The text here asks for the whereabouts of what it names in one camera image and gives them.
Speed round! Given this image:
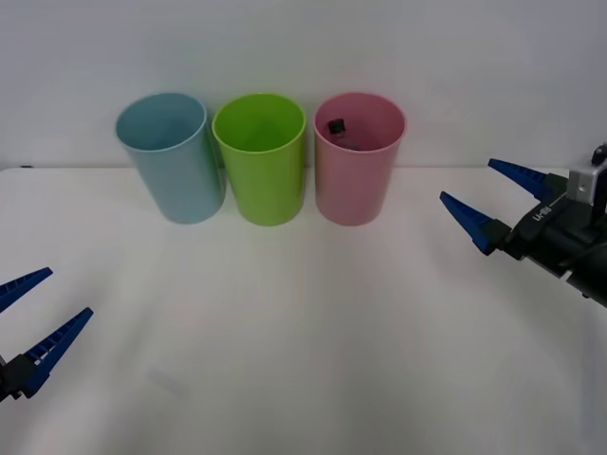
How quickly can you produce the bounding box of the pale blue plastic bin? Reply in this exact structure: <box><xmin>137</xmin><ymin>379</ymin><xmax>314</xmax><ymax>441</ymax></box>
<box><xmin>115</xmin><ymin>92</ymin><xmax>228</xmax><ymax>226</ymax></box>

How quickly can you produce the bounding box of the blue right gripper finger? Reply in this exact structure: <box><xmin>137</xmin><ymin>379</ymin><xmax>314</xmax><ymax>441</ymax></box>
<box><xmin>487</xmin><ymin>158</ymin><xmax>569</xmax><ymax>206</ymax></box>
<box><xmin>439</xmin><ymin>191</ymin><xmax>511</xmax><ymax>258</ymax></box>

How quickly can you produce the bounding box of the green plastic bin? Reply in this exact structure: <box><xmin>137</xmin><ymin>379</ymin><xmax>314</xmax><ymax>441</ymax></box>
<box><xmin>212</xmin><ymin>92</ymin><xmax>306</xmax><ymax>228</ymax></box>

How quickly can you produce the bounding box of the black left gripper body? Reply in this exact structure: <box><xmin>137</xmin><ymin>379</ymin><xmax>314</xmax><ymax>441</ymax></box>
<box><xmin>0</xmin><ymin>355</ymin><xmax>19</xmax><ymax>405</ymax></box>

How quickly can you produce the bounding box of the pink plastic bin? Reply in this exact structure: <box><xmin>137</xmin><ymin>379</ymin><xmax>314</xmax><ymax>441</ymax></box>
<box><xmin>313</xmin><ymin>91</ymin><xmax>408</xmax><ymax>227</ymax></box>

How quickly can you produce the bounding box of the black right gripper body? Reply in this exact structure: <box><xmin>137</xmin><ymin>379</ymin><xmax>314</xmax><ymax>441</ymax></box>
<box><xmin>504</xmin><ymin>191</ymin><xmax>607</xmax><ymax>275</ymax></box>

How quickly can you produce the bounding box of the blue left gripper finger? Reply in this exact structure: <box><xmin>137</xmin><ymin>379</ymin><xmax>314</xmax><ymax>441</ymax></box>
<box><xmin>5</xmin><ymin>307</ymin><xmax>95</xmax><ymax>400</ymax></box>
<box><xmin>0</xmin><ymin>266</ymin><xmax>54</xmax><ymax>315</ymax></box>

